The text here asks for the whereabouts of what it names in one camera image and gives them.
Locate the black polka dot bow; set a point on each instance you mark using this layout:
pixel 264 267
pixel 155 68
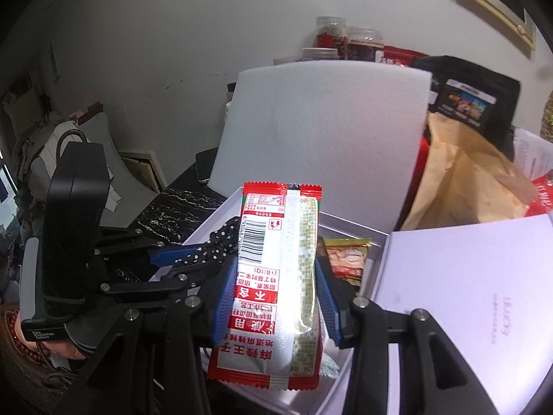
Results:
pixel 220 242

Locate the lavender gift box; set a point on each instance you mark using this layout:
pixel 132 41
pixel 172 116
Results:
pixel 453 289

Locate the glass jar with red contents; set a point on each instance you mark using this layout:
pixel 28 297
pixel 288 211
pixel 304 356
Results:
pixel 330 34

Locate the person's left hand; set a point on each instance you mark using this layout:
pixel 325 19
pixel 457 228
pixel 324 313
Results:
pixel 65 350

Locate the cardboard box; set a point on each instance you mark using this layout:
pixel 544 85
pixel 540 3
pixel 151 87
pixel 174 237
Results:
pixel 90 110

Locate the red white snack packet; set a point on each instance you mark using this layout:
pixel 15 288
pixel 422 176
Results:
pixel 268 289

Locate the smartphone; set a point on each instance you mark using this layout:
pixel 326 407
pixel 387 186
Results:
pixel 205 164

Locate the brown paper bag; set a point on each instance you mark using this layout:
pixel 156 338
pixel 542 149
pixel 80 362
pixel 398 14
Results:
pixel 466 181

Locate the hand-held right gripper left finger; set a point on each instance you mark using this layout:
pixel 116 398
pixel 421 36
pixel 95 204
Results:
pixel 224 302

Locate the glass jar with dark contents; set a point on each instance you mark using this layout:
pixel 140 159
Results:
pixel 365 45

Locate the white papers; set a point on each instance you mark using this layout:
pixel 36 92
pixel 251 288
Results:
pixel 535 151

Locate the white garment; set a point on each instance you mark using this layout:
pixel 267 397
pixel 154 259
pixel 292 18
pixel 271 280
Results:
pixel 47 147

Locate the gold red snack bag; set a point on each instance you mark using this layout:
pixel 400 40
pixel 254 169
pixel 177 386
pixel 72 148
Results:
pixel 350 259

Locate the red snack package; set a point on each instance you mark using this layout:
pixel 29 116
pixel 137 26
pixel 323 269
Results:
pixel 397 54

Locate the black printed bag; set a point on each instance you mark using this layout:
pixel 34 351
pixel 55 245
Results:
pixel 475 95

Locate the pile of beige cloth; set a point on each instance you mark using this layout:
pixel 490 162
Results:
pixel 19 116

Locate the jar with silver lid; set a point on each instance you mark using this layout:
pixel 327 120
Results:
pixel 319 54

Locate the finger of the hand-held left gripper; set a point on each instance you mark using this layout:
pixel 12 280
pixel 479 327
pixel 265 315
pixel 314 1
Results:
pixel 173 283
pixel 177 254

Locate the light wooden picture frame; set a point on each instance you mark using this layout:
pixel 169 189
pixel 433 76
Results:
pixel 488 0

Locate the grey chair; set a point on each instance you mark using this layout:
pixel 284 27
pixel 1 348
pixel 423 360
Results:
pixel 99 129

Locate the leaning wooden frame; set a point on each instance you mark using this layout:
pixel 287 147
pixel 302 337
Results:
pixel 142 168

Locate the white foam board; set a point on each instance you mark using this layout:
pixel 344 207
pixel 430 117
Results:
pixel 324 129

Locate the window with railing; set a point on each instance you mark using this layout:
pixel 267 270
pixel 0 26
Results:
pixel 6 194

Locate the round woven basket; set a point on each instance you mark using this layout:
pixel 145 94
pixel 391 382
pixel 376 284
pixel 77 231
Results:
pixel 548 119

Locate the red printed packet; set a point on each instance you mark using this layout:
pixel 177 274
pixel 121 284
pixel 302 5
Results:
pixel 542 196

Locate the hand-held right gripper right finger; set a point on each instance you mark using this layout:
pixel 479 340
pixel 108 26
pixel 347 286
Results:
pixel 326 298

